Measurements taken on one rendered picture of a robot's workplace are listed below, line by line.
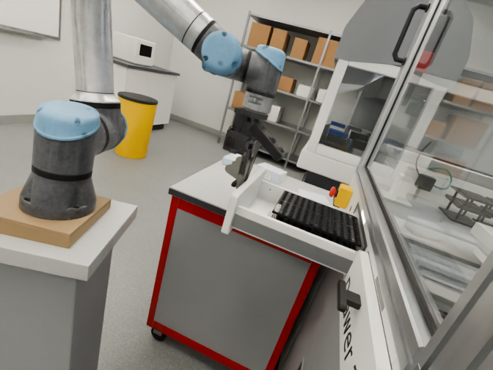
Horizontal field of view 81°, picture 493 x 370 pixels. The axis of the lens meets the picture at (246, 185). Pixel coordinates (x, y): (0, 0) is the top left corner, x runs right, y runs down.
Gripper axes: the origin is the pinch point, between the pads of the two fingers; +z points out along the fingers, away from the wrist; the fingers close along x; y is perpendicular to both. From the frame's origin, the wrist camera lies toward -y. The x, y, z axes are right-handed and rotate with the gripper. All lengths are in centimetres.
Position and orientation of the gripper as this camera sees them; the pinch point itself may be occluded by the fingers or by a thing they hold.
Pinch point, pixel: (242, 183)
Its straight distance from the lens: 81.1
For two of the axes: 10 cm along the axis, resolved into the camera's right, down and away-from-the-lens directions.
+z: -2.6, 9.0, 3.5
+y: -9.2, -3.4, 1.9
